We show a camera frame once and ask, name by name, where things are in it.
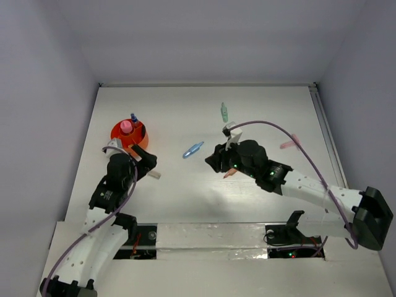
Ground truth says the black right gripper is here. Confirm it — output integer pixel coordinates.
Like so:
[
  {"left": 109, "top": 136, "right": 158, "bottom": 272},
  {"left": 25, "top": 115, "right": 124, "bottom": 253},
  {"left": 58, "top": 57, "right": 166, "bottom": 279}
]
[{"left": 205, "top": 137, "right": 258, "bottom": 179}]

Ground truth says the clear glue bottle blue cap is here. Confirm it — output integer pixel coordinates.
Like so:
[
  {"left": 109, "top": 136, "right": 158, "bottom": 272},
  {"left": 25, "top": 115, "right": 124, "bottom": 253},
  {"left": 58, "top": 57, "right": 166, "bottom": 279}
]
[{"left": 131, "top": 113, "right": 140, "bottom": 128}]

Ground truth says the pink cap crayon bottle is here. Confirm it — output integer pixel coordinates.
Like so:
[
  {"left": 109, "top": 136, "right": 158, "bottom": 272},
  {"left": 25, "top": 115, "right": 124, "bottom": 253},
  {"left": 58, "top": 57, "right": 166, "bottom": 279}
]
[{"left": 120, "top": 120, "right": 134, "bottom": 135}]

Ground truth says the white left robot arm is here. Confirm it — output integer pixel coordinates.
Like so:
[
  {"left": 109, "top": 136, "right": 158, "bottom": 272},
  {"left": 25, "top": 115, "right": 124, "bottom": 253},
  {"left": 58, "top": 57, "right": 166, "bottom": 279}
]
[{"left": 39, "top": 145, "right": 157, "bottom": 296}]

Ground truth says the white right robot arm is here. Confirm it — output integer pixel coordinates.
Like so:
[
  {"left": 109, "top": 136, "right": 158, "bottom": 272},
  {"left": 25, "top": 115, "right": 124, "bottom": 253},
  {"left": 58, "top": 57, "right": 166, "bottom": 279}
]
[{"left": 205, "top": 140, "right": 394, "bottom": 251}]

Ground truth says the grey white eraser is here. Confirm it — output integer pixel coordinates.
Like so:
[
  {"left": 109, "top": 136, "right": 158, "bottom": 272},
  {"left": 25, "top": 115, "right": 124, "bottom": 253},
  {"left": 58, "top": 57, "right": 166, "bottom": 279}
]
[{"left": 147, "top": 171, "right": 161, "bottom": 179}]

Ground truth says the orange highlighter pen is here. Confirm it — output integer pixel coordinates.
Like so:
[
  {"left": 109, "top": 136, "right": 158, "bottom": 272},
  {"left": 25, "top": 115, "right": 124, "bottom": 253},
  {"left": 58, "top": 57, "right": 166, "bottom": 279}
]
[{"left": 223, "top": 168, "right": 238, "bottom": 179}]

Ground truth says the orange round desk organizer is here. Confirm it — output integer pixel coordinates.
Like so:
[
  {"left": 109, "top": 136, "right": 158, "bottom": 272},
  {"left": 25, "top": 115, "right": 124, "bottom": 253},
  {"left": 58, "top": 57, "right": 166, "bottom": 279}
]
[{"left": 110, "top": 119, "right": 149, "bottom": 157}]

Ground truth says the blue highlighter pen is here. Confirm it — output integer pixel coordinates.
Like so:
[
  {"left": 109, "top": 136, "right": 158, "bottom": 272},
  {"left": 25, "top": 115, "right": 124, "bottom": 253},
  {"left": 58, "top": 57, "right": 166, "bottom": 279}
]
[{"left": 182, "top": 142, "right": 204, "bottom": 159}]

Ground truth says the green highlighter pen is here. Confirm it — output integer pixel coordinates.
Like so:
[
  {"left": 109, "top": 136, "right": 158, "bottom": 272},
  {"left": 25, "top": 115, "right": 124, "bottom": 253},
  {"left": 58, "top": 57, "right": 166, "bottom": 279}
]
[{"left": 220, "top": 102, "right": 228, "bottom": 123}]

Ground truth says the pink highlighter pen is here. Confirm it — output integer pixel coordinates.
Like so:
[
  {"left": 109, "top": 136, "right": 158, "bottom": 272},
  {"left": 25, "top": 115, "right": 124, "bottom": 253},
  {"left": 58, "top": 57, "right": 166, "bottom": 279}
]
[{"left": 279, "top": 134, "right": 301, "bottom": 151}]

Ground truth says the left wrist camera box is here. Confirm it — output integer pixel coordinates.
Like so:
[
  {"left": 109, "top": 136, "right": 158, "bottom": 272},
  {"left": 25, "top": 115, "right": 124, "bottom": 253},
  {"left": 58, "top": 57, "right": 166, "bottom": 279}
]
[{"left": 102, "top": 138, "right": 126, "bottom": 158}]

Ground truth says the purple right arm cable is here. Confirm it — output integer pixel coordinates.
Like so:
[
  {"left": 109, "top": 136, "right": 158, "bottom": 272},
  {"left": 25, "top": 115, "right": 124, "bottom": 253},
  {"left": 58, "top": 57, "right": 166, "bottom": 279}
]
[{"left": 228, "top": 120, "right": 359, "bottom": 250}]

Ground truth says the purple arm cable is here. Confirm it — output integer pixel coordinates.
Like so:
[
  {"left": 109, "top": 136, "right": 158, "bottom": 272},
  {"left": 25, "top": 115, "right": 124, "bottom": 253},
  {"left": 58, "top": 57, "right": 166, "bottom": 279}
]
[
  {"left": 41, "top": 147, "right": 139, "bottom": 293},
  {"left": 228, "top": 120, "right": 359, "bottom": 250}
]

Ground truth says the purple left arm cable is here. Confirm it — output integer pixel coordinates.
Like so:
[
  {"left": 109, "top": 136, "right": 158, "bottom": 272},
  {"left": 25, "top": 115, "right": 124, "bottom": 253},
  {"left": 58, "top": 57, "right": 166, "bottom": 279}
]
[{"left": 41, "top": 147, "right": 139, "bottom": 293}]

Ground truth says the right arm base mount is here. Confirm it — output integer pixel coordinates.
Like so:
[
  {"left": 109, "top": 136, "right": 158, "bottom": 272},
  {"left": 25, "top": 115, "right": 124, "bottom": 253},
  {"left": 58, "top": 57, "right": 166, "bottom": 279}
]
[{"left": 263, "top": 210, "right": 325, "bottom": 259}]

